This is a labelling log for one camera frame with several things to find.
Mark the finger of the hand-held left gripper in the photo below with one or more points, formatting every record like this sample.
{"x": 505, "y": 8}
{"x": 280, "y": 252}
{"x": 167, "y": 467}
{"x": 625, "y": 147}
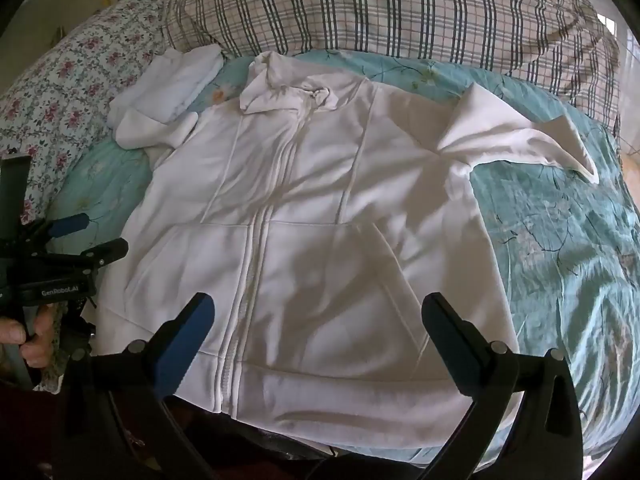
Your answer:
{"x": 102, "y": 252}
{"x": 70, "y": 224}

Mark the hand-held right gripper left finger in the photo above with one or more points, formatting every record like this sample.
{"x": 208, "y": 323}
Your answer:
{"x": 184, "y": 347}

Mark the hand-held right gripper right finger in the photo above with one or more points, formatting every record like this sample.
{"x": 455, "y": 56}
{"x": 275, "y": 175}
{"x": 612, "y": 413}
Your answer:
{"x": 452, "y": 345}

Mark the white zip hoodie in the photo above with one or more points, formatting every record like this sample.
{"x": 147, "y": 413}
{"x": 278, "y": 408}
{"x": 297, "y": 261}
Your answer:
{"x": 325, "y": 210}

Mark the person's left hand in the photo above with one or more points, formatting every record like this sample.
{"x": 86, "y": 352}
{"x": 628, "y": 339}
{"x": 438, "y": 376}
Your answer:
{"x": 32, "y": 345}

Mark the teal floral bedsheet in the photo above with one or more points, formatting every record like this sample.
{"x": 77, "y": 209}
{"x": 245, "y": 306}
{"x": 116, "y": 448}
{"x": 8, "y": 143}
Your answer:
{"x": 550, "y": 240}

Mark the floral pillow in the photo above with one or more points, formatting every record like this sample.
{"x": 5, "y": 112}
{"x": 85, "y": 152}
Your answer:
{"x": 75, "y": 75}

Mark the folded white garment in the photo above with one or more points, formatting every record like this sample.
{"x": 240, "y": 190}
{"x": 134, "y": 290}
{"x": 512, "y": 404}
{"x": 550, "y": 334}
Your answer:
{"x": 175, "y": 77}

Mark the plaid pillow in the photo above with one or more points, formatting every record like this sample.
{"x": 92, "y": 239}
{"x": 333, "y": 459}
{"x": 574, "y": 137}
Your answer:
{"x": 375, "y": 10}

